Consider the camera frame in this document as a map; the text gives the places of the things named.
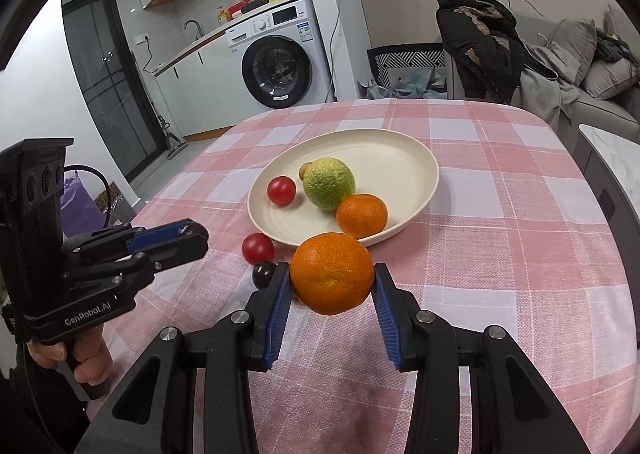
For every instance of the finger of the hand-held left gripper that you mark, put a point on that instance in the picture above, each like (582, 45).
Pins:
(180, 251)
(160, 234)

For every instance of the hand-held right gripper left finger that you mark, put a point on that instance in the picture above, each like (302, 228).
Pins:
(277, 319)

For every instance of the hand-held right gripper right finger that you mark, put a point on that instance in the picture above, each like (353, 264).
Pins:
(390, 324)

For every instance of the dark purple plum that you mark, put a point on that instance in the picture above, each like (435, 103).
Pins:
(264, 274)

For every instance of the orange mandarin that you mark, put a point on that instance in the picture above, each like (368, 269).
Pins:
(362, 215)
(332, 274)

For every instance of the red tomato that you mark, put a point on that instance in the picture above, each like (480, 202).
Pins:
(258, 248)
(281, 190)

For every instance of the large yellow green guava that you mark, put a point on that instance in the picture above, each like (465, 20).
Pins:
(329, 184)

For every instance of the small green yellow fruit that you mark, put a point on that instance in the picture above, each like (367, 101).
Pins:
(304, 171)

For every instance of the cream round plate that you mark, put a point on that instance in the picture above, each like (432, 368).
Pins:
(390, 169)

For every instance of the person's left forearm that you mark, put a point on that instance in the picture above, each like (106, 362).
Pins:
(30, 414)

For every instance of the person's left hand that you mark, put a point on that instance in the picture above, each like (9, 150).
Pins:
(92, 356)

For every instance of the purple plastic bag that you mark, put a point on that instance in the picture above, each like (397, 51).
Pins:
(77, 209)

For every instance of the grey floor cleaner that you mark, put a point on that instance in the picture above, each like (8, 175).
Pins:
(175, 144)

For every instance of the pink checkered tablecloth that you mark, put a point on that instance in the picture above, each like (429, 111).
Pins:
(500, 234)

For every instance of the black framed glass door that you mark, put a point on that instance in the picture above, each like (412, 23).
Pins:
(110, 84)

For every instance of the white kitchen counter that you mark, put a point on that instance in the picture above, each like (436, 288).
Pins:
(190, 52)

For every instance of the kitchen faucet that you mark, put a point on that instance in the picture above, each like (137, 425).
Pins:
(192, 29)

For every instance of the white washing machine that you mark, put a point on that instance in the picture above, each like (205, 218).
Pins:
(280, 64)

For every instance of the yellow bottle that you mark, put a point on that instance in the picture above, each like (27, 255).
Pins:
(222, 17)

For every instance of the red box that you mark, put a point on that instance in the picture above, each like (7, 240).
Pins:
(237, 12)

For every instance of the black white patterned basket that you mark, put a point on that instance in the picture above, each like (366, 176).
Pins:
(405, 59)

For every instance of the grey blanket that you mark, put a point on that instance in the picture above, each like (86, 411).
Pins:
(545, 89)

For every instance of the white marble coffee table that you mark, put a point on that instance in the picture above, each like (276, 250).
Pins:
(615, 154)

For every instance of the black jacket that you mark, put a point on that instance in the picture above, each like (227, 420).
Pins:
(480, 44)

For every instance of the grey sofa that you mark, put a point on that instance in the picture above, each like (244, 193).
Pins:
(615, 109)

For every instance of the large grey pillow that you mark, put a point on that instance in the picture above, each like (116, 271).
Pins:
(572, 47)

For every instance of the dark clothes pile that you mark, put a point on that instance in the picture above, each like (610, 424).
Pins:
(612, 44)

